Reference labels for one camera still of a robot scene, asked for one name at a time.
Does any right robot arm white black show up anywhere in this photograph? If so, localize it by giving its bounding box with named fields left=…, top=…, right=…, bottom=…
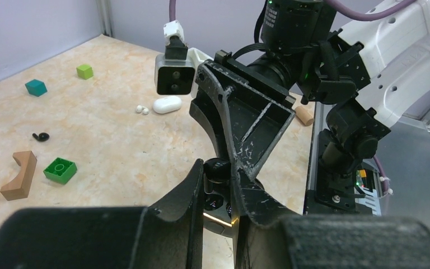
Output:
left=189, top=1, right=430, bottom=196

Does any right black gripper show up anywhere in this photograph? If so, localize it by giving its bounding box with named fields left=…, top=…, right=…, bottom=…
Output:
left=189, top=50, right=297, bottom=184

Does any white charging case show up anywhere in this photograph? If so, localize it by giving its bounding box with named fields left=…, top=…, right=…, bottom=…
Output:
left=152, top=96, right=182, bottom=114

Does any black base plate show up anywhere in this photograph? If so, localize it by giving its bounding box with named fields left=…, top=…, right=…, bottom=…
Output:
left=303, top=103, right=373, bottom=215

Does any black earbud charging case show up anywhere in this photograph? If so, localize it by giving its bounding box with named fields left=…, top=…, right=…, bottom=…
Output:
left=203, top=157, right=236, bottom=239

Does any wooden cylinder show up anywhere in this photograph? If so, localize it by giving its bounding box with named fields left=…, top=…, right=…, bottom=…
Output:
left=295, top=106, right=314, bottom=126

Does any black earbud far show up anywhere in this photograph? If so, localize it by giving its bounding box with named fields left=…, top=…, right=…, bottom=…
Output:
left=32, top=132, right=50, bottom=142

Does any white earbud near case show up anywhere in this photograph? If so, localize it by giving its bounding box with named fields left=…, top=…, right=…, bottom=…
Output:
left=135, top=105, right=149, bottom=115

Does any green lego brick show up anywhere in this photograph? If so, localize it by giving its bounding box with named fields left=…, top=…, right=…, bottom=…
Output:
left=43, top=157, right=77, bottom=185

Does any teal cube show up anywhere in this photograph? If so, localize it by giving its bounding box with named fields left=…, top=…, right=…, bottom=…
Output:
left=25, top=79, right=48, bottom=97

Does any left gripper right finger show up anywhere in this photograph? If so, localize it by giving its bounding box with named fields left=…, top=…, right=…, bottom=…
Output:
left=231, top=168, right=430, bottom=268

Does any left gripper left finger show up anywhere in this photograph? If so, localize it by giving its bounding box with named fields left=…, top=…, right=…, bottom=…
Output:
left=0, top=159, right=204, bottom=268

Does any lime green cube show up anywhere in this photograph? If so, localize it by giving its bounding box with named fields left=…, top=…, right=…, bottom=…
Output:
left=76, top=64, right=94, bottom=80

